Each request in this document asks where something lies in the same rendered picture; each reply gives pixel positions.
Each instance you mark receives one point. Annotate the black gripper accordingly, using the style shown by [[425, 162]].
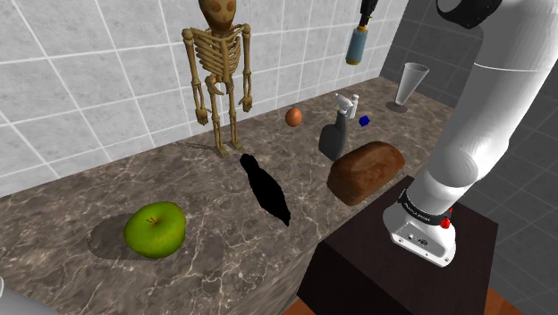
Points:
[[369, 7]]

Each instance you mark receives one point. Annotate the blue bottle with yellow ends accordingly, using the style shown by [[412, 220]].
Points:
[[357, 45]]

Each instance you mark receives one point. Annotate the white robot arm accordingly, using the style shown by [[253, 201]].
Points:
[[492, 113]]

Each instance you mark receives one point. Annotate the clear cone-shaped glass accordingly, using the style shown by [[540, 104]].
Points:
[[410, 83]]

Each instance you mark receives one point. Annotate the small blue cube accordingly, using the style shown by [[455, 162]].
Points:
[[364, 121]]

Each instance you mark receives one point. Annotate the brown egg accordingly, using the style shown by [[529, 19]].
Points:
[[294, 117]]

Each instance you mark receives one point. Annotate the grey spray bottle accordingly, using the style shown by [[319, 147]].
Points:
[[333, 139]]

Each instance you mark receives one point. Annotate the tan skeleton figure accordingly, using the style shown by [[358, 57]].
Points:
[[218, 52]]

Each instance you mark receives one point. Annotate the brown bread loaf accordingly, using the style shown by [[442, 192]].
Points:
[[366, 172]]

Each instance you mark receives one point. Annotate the dark robot stand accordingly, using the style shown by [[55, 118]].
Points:
[[370, 270]]

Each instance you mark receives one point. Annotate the green apple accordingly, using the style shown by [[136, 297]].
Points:
[[154, 231]]

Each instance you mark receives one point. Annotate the grey rounded object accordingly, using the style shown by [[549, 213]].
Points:
[[17, 303]]

